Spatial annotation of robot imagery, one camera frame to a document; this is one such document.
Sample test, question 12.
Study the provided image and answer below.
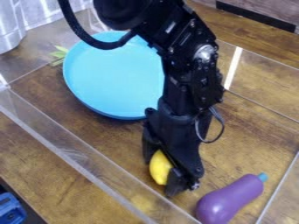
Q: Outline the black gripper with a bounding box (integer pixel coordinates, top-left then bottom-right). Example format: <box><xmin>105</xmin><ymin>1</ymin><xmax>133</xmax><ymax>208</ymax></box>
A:
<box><xmin>141</xmin><ymin>99</ymin><xmax>211</xmax><ymax>197</ymax></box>

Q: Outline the yellow toy lemon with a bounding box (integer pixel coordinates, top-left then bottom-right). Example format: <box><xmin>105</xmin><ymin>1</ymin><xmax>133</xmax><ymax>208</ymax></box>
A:
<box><xmin>149</xmin><ymin>150</ymin><xmax>173</xmax><ymax>186</ymax></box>

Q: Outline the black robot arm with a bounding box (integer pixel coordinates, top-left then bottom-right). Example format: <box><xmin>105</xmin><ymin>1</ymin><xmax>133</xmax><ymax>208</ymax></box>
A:
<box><xmin>93</xmin><ymin>0</ymin><xmax>224</xmax><ymax>197</ymax></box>

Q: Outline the blue oval tray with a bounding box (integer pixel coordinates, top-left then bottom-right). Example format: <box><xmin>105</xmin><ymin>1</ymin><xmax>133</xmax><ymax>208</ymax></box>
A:
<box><xmin>63</xmin><ymin>37</ymin><xmax>164</xmax><ymax>120</ymax></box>

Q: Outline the purple toy eggplant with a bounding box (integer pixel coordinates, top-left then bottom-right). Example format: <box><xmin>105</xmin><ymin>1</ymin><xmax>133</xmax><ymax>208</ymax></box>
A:
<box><xmin>196</xmin><ymin>172</ymin><xmax>268</xmax><ymax>224</ymax></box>

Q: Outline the blue device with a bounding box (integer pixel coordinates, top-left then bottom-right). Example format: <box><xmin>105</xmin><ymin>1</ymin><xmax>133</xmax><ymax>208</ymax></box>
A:
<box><xmin>0</xmin><ymin>192</ymin><xmax>27</xmax><ymax>224</ymax></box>

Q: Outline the green leafy toy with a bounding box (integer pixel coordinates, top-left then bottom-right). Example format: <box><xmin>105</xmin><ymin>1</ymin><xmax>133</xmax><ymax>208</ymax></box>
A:
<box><xmin>49</xmin><ymin>45</ymin><xmax>69</xmax><ymax>66</ymax></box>

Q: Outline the dark baseboard strip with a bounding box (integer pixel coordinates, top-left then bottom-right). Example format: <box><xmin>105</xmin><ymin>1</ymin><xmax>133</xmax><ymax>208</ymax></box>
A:
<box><xmin>216</xmin><ymin>0</ymin><xmax>295</xmax><ymax>33</ymax></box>

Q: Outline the grey checkered curtain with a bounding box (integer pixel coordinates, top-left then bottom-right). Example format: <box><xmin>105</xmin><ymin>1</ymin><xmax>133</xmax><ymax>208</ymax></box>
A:
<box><xmin>0</xmin><ymin>0</ymin><xmax>99</xmax><ymax>55</ymax></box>

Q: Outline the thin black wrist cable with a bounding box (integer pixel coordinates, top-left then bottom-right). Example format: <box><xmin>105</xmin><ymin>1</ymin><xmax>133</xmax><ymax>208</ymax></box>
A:
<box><xmin>193</xmin><ymin>106</ymin><xmax>227</xmax><ymax>144</ymax></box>

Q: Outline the clear acrylic enclosure wall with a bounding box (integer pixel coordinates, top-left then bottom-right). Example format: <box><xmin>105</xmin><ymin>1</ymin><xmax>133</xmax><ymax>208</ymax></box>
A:
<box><xmin>0</xmin><ymin>3</ymin><xmax>299</xmax><ymax>224</ymax></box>

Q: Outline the black braided cable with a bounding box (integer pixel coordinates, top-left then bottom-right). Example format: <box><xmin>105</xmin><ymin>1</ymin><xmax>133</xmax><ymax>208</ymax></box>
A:
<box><xmin>57</xmin><ymin>0</ymin><xmax>137</xmax><ymax>51</ymax></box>

